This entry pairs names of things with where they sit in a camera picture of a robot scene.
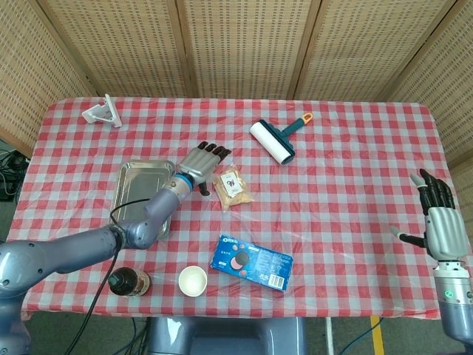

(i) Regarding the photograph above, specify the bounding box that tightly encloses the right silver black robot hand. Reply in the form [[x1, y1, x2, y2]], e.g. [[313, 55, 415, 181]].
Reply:
[[390, 169, 472, 264]]

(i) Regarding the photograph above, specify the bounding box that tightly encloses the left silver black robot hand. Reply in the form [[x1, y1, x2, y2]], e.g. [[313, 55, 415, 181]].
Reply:
[[176, 141, 232, 197]]

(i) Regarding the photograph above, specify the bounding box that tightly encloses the clear plastic snack bag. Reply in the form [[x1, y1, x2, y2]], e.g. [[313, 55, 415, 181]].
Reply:
[[212, 165, 255, 212]]

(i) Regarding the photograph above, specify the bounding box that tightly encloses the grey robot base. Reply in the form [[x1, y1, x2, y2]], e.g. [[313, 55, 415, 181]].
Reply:
[[147, 317, 307, 355]]

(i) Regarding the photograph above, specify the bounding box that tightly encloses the stainless steel rectangular tray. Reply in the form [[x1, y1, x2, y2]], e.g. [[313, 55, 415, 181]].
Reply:
[[107, 159, 177, 241]]

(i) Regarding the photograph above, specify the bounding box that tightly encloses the blue Oreo cookie box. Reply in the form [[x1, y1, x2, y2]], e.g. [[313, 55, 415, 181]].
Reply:
[[208, 233, 295, 294]]

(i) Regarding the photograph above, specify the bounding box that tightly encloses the white paper cup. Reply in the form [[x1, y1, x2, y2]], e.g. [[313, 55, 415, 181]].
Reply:
[[178, 266, 208, 297]]

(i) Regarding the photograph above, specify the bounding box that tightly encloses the red white checkered tablecloth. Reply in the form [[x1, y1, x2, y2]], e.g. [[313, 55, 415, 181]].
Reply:
[[7, 96, 467, 322]]

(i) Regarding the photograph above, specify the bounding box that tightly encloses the woven bamboo folding screen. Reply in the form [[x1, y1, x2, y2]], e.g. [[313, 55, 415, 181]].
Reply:
[[0, 0, 473, 237]]

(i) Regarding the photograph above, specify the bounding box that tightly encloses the brown glass bottle with label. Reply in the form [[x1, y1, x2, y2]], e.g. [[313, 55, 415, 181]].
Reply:
[[106, 266, 152, 297]]

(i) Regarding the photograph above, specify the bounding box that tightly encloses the white table leg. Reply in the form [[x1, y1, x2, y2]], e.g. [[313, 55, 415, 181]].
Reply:
[[324, 317, 336, 355]]

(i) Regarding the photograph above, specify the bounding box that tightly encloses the white lint roller teal handle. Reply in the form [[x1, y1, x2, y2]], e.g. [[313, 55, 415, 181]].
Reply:
[[248, 112, 314, 166]]

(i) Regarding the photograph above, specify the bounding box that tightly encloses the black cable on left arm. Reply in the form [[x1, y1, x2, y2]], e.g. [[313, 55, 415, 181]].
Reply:
[[64, 198, 152, 355]]

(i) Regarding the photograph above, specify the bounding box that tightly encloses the white plastic bracket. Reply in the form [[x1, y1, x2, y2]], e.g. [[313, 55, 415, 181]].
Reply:
[[81, 93, 123, 129]]

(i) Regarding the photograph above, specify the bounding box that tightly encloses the black floor cable bundle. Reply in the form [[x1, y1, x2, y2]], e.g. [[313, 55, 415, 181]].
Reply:
[[0, 147, 30, 203]]

